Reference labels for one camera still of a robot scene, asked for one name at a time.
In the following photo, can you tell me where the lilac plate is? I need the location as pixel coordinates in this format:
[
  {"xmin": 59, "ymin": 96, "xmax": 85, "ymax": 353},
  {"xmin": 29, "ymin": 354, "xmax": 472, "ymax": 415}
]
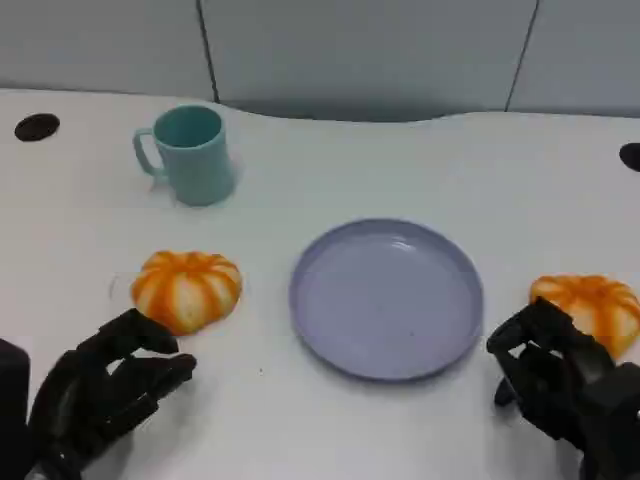
[{"xmin": 288, "ymin": 217, "xmax": 485, "ymax": 385}]

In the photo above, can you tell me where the orange white toy bread roll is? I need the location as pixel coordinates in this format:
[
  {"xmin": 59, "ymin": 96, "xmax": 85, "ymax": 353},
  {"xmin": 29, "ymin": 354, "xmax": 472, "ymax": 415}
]
[
  {"xmin": 528, "ymin": 273, "xmax": 640, "ymax": 362},
  {"xmin": 130, "ymin": 249, "xmax": 244, "ymax": 337}
]

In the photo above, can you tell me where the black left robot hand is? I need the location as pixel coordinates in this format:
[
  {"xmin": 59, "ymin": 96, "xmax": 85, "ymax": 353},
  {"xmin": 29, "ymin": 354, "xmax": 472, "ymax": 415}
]
[{"xmin": 24, "ymin": 308, "xmax": 197, "ymax": 480}]

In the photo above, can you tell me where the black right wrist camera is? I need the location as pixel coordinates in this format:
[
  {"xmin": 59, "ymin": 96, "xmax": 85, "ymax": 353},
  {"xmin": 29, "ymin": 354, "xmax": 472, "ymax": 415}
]
[{"xmin": 582, "ymin": 362, "xmax": 640, "ymax": 480}]

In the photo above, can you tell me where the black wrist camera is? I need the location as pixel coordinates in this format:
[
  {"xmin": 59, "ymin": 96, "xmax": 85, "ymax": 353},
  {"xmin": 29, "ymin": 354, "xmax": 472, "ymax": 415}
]
[
  {"xmin": 0, "ymin": 338, "xmax": 32, "ymax": 456},
  {"xmin": 582, "ymin": 362, "xmax": 640, "ymax": 480}
]

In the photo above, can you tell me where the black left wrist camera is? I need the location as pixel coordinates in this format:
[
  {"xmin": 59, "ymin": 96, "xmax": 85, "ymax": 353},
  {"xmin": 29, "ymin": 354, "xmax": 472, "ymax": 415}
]
[{"xmin": 0, "ymin": 338, "xmax": 32, "ymax": 456}]

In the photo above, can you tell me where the pale green mug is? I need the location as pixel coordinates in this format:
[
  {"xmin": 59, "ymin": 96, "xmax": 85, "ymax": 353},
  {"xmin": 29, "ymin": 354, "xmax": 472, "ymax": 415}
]
[{"xmin": 132, "ymin": 104, "xmax": 237, "ymax": 207}]

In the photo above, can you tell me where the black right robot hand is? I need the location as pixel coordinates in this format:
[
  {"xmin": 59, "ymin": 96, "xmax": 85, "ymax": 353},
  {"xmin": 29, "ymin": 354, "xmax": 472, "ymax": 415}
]
[{"xmin": 487, "ymin": 295, "xmax": 617, "ymax": 454}]

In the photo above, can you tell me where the black table cable grommet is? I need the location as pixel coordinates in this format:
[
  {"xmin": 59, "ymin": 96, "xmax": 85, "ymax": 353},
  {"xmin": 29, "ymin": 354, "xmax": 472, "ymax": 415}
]
[
  {"xmin": 618, "ymin": 142, "xmax": 640, "ymax": 173},
  {"xmin": 13, "ymin": 113, "xmax": 61, "ymax": 143}
]

